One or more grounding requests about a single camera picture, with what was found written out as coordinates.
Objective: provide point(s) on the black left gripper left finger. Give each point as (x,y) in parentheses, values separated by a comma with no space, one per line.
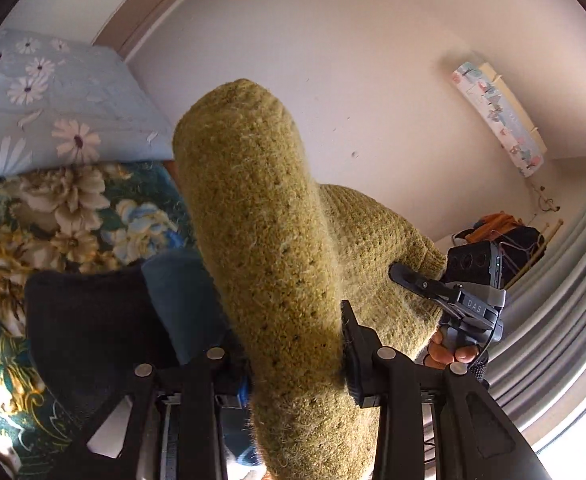
(173,429)

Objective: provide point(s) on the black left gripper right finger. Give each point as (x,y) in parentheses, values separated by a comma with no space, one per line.
(473,437)

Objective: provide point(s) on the mustard yellow knitted sweater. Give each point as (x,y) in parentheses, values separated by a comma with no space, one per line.
(284,252)

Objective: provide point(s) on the clothes on rack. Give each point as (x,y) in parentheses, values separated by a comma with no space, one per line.
(517,242)

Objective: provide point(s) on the right hand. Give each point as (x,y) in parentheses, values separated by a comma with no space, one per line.
(439,357)

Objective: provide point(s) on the grey curtain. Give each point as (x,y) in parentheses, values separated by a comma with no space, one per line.
(543,352)

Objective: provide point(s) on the light blue folded garment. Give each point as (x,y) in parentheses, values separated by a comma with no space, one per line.
(185,298)

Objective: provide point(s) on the dark grey folded garment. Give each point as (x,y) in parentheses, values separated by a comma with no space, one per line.
(89,331)

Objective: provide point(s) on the teal floral blanket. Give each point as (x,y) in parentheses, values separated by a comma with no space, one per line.
(72,220)

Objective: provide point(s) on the light blue daisy quilt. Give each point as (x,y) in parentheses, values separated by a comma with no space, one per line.
(67,103)

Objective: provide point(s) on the colourful wall poster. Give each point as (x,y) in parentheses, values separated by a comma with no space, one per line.
(485,89)

